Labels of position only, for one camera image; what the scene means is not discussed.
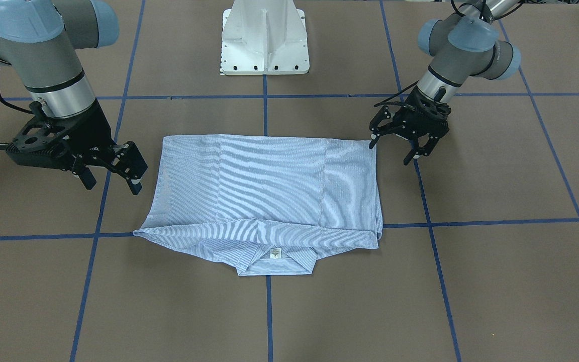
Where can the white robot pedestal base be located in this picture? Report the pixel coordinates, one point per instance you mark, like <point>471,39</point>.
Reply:
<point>264,38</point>

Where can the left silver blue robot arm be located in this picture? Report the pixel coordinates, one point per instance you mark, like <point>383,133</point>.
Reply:
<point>463,45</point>

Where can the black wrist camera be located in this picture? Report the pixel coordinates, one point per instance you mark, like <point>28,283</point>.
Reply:
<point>43,145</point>
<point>430,109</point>

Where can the light blue striped shirt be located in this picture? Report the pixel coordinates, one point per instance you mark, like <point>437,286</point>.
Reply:
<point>265,205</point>

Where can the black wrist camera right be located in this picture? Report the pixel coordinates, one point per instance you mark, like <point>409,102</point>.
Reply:
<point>43,145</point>

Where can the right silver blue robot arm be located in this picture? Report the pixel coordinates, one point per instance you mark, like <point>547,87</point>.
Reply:
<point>41,74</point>

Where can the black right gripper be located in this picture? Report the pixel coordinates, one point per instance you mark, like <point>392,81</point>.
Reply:
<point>92,126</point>

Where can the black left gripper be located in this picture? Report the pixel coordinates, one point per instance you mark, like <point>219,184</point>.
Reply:
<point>416,125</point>

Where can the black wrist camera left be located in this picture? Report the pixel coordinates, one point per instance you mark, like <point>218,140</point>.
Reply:
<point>430,109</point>

